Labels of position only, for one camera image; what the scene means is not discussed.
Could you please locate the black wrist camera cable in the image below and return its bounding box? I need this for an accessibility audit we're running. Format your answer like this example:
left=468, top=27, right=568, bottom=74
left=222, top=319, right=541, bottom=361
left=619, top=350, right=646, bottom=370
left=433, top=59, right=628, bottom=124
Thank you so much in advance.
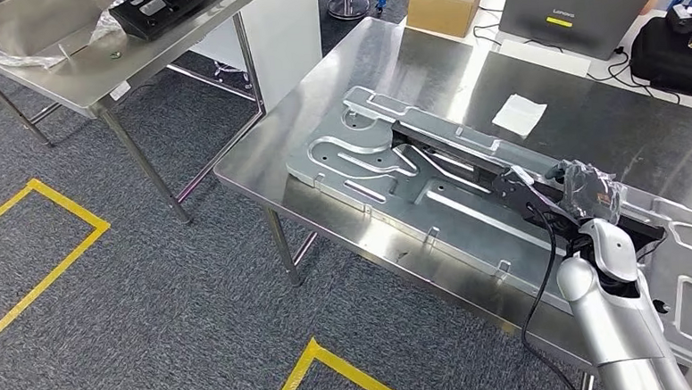
left=512, top=202, right=582, bottom=390

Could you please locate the black control box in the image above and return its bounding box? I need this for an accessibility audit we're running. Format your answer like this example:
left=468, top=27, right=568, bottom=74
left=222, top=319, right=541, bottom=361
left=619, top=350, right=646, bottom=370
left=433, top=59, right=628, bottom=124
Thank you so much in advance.
left=109, top=0, right=243, bottom=44

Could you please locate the white label sticker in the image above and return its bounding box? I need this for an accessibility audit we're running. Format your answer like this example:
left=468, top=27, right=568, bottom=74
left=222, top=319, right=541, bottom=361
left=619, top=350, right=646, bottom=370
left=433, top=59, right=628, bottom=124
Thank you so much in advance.
left=108, top=80, right=133, bottom=103

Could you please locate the brown cardboard box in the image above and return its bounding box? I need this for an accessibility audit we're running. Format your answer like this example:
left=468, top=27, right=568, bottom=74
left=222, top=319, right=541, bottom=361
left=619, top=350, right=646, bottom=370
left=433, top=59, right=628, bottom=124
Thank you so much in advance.
left=404, top=0, right=491, bottom=42

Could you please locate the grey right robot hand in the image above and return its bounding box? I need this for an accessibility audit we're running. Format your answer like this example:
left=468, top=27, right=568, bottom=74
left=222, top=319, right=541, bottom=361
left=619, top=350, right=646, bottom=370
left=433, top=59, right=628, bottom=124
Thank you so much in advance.
left=546, top=156, right=630, bottom=228

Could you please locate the white paper sheet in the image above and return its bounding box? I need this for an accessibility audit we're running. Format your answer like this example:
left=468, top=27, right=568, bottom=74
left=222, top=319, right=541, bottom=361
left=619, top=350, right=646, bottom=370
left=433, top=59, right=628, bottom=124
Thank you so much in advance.
left=490, top=93, right=550, bottom=139

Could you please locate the black bag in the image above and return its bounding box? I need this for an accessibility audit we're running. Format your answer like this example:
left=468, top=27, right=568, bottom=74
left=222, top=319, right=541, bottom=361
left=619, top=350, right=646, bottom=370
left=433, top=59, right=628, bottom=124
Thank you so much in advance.
left=627, top=4, right=692, bottom=101

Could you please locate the chrome stool base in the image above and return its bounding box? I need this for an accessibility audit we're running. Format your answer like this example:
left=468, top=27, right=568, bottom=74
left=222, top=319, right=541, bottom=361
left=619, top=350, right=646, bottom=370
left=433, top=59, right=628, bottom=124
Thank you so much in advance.
left=213, top=56, right=257, bottom=88

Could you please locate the white square pillar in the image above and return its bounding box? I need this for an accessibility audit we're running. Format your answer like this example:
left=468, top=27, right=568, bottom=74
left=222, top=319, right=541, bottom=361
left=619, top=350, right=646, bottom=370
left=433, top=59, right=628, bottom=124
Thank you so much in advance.
left=188, top=0, right=326, bottom=117

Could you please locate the machined aluminium fixture plate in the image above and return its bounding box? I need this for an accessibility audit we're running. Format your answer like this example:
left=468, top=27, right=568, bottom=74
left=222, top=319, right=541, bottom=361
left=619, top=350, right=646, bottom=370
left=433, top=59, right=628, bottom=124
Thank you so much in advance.
left=282, top=69, right=692, bottom=388

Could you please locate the round chrome stanchion base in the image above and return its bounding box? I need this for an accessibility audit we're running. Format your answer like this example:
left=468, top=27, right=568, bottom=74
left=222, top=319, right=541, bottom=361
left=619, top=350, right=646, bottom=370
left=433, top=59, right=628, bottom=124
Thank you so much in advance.
left=326, top=0, right=372, bottom=22

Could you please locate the black laptop cable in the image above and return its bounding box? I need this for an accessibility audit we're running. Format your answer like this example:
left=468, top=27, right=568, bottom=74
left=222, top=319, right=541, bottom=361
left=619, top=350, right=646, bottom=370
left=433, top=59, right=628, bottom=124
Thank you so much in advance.
left=585, top=43, right=683, bottom=111

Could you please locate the grey Lenovo laptop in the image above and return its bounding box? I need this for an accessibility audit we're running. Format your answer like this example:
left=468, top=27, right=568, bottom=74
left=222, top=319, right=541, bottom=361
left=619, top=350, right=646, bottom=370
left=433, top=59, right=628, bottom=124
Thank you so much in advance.
left=496, top=0, right=657, bottom=67

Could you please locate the black plastic plate part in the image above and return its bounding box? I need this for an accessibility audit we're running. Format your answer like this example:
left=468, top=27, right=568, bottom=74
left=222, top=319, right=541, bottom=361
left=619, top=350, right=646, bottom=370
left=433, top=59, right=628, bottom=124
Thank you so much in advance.
left=388, top=105, right=669, bottom=259

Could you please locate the grey metal workbench frame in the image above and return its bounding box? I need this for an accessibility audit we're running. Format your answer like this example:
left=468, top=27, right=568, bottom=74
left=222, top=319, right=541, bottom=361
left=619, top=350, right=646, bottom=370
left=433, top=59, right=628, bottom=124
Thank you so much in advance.
left=206, top=0, right=692, bottom=390
left=0, top=0, right=272, bottom=235

